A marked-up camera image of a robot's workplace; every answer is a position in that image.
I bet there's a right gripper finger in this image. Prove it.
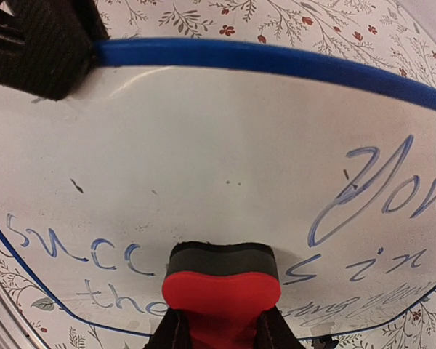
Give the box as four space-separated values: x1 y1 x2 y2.
145 308 302 349

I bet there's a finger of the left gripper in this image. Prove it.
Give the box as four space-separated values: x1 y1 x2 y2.
0 1 108 100

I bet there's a red whiteboard eraser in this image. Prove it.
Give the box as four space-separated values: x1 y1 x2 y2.
162 241 281 348

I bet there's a small blue-framed whiteboard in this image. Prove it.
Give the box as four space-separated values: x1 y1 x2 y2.
0 39 436 339

